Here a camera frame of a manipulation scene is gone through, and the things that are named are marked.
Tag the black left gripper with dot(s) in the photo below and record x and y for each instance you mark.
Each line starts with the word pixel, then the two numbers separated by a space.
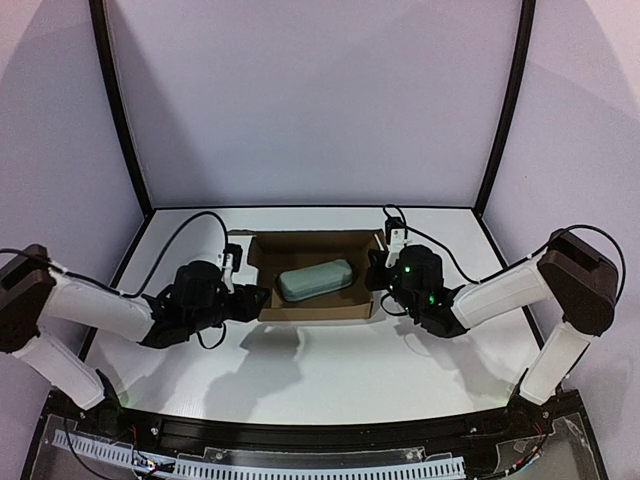
pixel 239 301

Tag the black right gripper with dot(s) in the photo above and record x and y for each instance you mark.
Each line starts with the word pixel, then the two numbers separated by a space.
pixel 379 267

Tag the brown cardboard paper box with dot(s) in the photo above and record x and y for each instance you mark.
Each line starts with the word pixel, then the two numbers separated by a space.
pixel 272 253

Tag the pale green rectangular block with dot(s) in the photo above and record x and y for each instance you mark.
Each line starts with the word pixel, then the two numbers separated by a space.
pixel 316 280

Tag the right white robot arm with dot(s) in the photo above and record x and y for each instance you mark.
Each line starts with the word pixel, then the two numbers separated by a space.
pixel 584 283

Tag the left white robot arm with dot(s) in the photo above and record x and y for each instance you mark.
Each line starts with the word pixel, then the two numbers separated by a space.
pixel 34 287

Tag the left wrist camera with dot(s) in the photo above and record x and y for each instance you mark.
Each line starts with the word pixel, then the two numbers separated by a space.
pixel 230 262

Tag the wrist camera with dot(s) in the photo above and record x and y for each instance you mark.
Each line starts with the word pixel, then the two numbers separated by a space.
pixel 396 235
pixel 230 262

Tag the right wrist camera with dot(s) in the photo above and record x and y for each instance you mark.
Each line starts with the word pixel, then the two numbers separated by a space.
pixel 396 235

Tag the black enclosure frame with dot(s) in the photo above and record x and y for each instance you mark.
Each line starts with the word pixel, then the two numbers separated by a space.
pixel 103 41

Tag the white slotted cable duct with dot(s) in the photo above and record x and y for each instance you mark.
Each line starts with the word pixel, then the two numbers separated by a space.
pixel 395 464

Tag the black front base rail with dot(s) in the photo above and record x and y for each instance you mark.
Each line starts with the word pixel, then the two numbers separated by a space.
pixel 465 433

